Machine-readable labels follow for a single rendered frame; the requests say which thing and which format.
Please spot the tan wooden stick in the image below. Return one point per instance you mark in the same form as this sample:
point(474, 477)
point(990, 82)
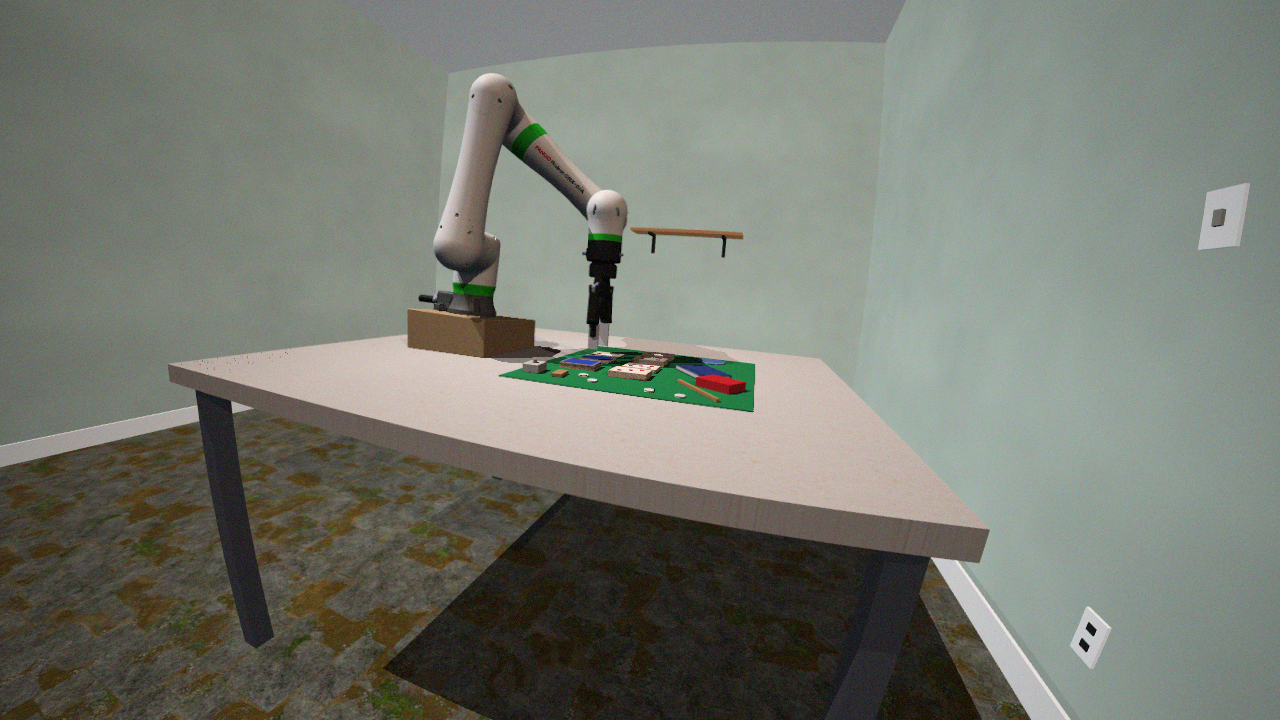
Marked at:
point(698, 390)

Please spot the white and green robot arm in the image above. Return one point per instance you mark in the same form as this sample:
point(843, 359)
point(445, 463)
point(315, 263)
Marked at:
point(459, 244)

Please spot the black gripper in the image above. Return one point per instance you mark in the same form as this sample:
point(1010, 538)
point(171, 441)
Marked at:
point(600, 304)

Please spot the green felt card table mat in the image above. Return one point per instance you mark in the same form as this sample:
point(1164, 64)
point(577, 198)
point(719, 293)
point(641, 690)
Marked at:
point(664, 382)

